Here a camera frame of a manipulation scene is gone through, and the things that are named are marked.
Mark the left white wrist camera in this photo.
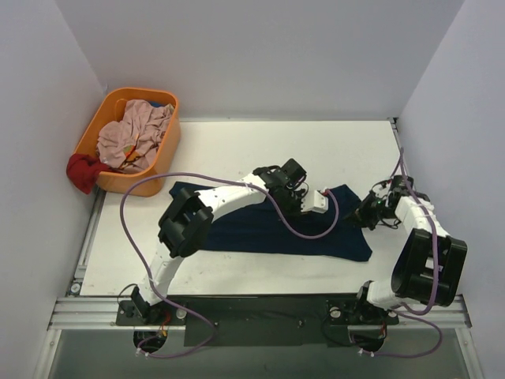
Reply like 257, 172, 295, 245
301, 190, 328, 214

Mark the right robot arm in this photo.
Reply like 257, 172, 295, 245
344, 175, 468, 323

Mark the aluminium frame rail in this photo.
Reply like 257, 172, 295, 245
48, 295, 472, 331

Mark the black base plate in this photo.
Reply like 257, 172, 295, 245
116, 293, 399, 347

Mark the orange plastic laundry basket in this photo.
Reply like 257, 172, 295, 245
74, 87, 181, 193

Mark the black cable loop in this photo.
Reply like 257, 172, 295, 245
372, 179, 402, 230

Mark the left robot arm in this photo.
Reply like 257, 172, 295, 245
131, 159, 306, 325

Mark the red t shirt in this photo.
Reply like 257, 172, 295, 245
66, 154, 111, 194

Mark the pink t shirt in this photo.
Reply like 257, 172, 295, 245
96, 99, 174, 174

